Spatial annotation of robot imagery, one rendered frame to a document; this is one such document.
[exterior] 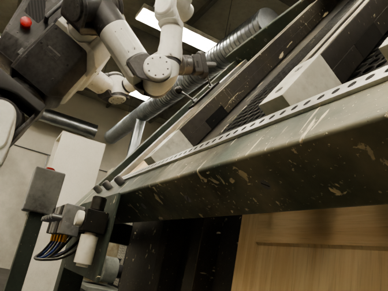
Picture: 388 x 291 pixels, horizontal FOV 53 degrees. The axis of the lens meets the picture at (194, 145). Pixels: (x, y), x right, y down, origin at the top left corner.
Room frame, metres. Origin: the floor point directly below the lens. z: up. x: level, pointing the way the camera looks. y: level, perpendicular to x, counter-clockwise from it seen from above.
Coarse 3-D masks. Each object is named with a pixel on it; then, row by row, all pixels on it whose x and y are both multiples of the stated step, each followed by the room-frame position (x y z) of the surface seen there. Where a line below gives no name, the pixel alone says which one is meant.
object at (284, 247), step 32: (256, 224) 0.89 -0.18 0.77; (288, 224) 0.79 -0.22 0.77; (320, 224) 0.71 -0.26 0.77; (352, 224) 0.65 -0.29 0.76; (384, 224) 0.59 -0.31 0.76; (256, 256) 0.88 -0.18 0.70; (288, 256) 0.79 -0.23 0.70; (320, 256) 0.71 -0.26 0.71; (352, 256) 0.65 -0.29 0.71; (384, 256) 0.59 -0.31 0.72; (256, 288) 0.87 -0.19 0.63; (288, 288) 0.78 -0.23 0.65; (320, 288) 0.70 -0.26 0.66; (352, 288) 0.64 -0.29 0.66; (384, 288) 0.59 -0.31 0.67
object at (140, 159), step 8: (240, 64) 1.72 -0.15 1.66; (232, 72) 1.70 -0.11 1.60; (224, 80) 1.69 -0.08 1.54; (216, 88) 1.68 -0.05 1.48; (208, 96) 1.66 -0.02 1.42; (200, 104) 1.65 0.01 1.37; (192, 112) 1.64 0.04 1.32; (184, 120) 1.62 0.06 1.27; (176, 128) 1.61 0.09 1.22; (160, 136) 1.63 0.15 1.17; (152, 144) 1.58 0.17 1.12; (144, 152) 1.57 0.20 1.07; (136, 160) 1.56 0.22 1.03; (128, 168) 1.54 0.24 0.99
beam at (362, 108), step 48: (384, 96) 0.34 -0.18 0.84; (240, 144) 0.58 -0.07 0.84; (288, 144) 0.44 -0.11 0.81; (336, 144) 0.39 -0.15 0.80; (384, 144) 0.35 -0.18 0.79; (144, 192) 0.93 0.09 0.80; (192, 192) 0.74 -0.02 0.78; (240, 192) 0.62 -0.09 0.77; (288, 192) 0.52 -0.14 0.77; (336, 192) 0.46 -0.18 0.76; (384, 192) 0.40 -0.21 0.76
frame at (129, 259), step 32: (160, 224) 1.48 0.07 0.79; (192, 224) 1.24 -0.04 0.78; (224, 224) 1.07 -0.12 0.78; (128, 256) 1.74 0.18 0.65; (160, 256) 1.27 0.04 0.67; (192, 256) 1.07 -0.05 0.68; (224, 256) 1.04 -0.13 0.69; (64, 288) 1.70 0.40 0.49; (128, 288) 1.66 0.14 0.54; (160, 288) 1.25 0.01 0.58; (192, 288) 1.05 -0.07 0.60; (224, 288) 1.02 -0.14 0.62
